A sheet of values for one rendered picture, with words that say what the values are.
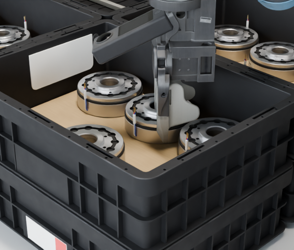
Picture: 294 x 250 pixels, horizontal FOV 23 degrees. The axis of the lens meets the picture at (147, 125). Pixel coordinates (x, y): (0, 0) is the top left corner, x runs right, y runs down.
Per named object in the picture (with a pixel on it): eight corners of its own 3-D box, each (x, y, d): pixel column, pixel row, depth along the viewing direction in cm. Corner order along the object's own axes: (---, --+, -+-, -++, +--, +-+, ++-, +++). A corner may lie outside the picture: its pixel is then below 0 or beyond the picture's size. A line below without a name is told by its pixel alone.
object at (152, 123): (111, 112, 107) (111, 108, 107) (156, 90, 113) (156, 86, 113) (162, 135, 101) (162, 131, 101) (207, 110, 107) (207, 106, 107)
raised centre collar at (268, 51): (300, 53, 125) (300, 50, 124) (282, 61, 122) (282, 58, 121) (276, 45, 128) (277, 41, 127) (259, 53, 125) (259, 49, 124)
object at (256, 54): (321, 56, 125) (321, 52, 124) (285, 73, 119) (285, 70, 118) (273, 39, 131) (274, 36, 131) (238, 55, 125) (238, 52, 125)
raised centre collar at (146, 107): (136, 109, 107) (136, 105, 106) (158, 97, 110) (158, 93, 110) (161, 119, 104) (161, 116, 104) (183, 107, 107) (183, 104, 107)
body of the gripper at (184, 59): (214, 87, 98) (218, 2, 92) (150, 89, 97) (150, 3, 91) (207, 64, 104) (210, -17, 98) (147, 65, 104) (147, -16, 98)
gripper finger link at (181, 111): (200, 148, 101) (201, 84, 98) (158, 149, 100) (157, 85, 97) (197, 141, 104) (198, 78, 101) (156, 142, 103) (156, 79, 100)
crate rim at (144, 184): (-50, 85, 103) (-52, 70, 102) (107, 30, 122) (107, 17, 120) (145, 201, 78) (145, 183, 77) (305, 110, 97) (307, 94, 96)
